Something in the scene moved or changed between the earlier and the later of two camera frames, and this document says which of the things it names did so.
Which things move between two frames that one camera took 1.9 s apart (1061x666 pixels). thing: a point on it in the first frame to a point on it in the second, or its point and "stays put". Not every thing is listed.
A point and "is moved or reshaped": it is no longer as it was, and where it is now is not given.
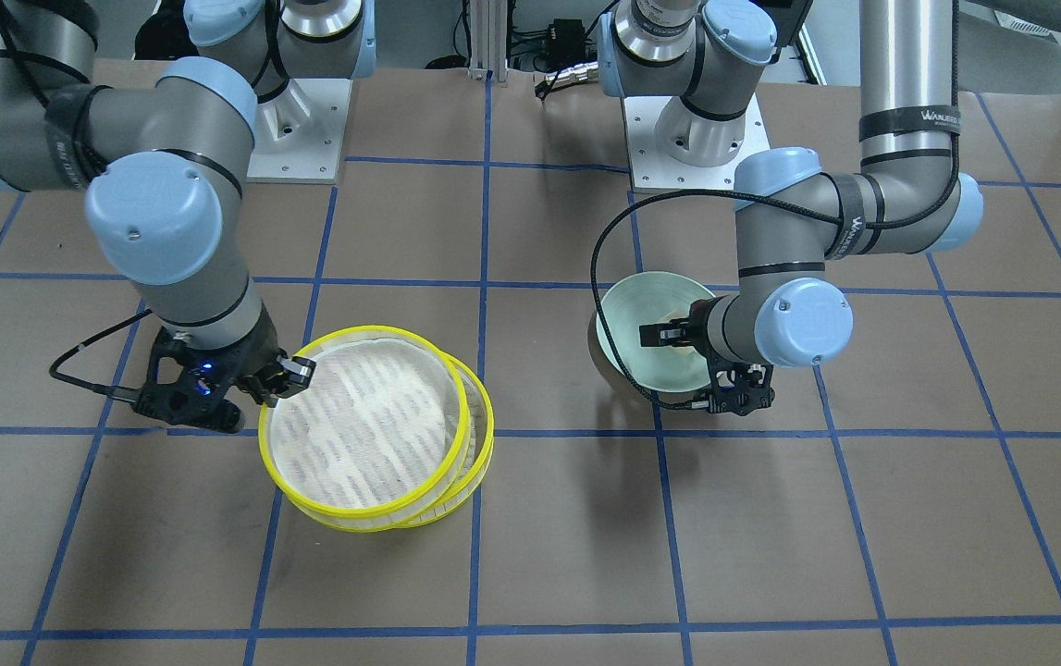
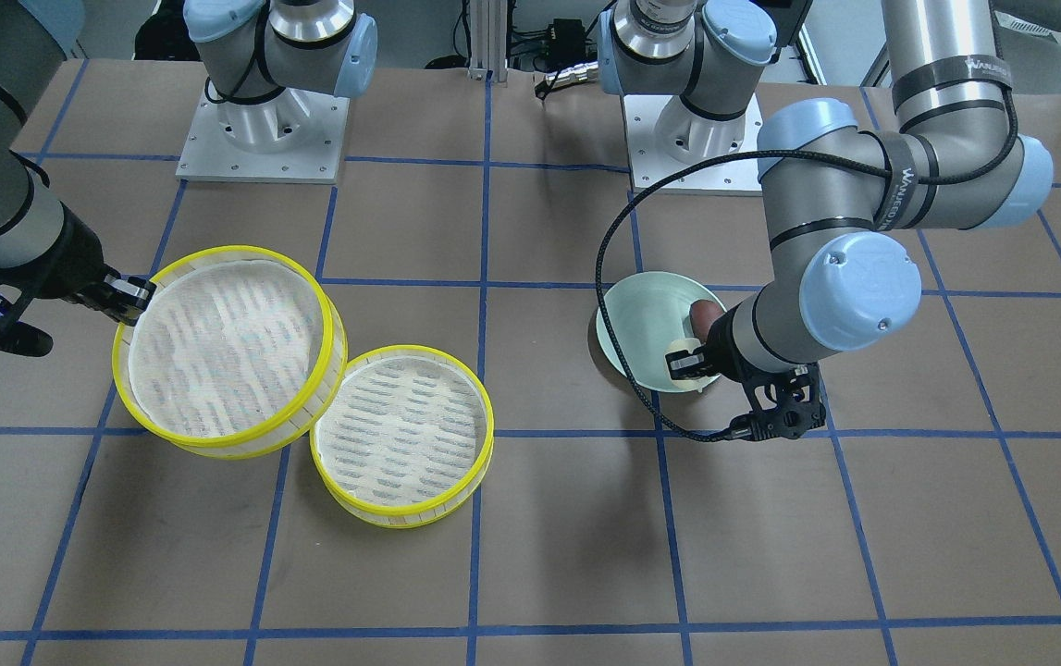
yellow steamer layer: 378,430 is moved or reshaped
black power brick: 564,43 stays put
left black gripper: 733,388 to 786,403
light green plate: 647,298 stays put
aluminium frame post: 488,39 stays put
